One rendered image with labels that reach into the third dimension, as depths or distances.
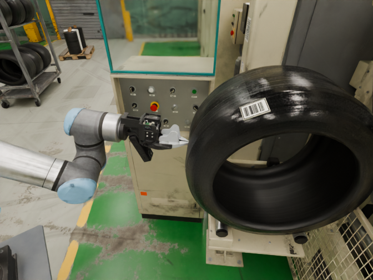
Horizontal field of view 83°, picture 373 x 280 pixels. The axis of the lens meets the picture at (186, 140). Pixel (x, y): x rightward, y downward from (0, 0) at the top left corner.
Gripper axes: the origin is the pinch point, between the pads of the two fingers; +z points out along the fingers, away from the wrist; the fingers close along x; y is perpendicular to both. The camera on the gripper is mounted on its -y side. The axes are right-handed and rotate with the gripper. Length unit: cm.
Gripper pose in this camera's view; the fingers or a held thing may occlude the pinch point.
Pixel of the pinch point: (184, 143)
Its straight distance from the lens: 67.7
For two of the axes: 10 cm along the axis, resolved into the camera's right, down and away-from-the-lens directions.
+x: 0.9, -5.8, 8.1
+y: 1.2, -8.0, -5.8
